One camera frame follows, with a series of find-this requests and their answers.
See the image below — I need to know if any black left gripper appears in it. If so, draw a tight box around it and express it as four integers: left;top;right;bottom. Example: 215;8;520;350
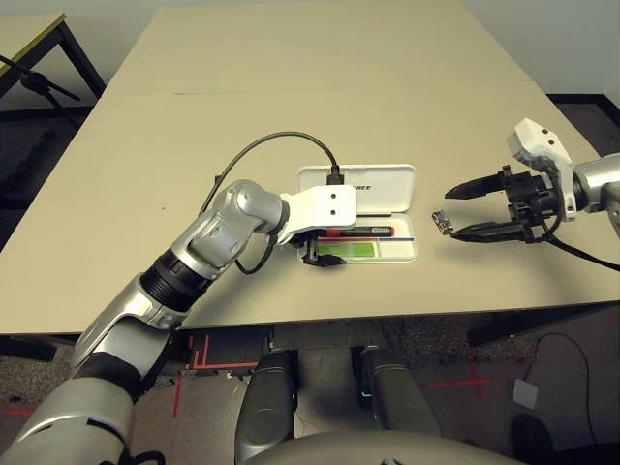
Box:
296;232;349;269

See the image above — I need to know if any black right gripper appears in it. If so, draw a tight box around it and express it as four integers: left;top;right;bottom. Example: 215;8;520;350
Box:
444;164;566;244

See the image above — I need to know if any green highlighter pen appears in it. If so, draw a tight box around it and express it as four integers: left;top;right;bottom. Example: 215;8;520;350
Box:
316;241;377;260

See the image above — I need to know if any red and black marker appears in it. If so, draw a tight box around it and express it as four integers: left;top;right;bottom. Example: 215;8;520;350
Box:
326;224;395;239

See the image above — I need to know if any white plastic pencil case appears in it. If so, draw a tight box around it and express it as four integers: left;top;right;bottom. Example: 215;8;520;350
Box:
295;163;420;264

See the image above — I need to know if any black table underframe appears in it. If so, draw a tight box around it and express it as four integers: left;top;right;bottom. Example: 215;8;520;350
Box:
176;299;620;357

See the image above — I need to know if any grey robot right leg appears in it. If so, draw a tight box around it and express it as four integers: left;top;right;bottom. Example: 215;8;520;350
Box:
353;344;444;438

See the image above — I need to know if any grey robot leg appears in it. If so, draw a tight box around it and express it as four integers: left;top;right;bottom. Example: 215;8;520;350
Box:
235;349;299;462
353;344;444;438

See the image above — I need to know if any grey robot left leg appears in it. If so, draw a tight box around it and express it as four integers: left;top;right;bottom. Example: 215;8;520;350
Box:
235;349;299;462

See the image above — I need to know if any white square floor pad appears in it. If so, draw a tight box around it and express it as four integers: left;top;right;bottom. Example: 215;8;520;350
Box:
512;377;541;408

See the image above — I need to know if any grey robot torso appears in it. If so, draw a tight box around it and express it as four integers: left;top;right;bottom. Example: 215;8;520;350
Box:
246;429;529;465

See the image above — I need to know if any black tripod stand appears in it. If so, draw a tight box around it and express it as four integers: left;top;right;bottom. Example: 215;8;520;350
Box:
0;53;82;103

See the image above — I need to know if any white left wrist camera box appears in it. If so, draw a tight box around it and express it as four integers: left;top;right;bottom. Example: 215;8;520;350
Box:
278;184;358;246

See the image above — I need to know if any black left wrist camera cable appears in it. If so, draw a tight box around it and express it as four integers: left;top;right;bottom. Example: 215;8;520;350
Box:
200;131;347;276

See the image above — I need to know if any thin black floor cable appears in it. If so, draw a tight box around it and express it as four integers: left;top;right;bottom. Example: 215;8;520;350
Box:
529;330;598;445

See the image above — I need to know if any side table with black frame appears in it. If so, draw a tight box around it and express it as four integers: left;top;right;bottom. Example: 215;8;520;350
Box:
0;13;108;116

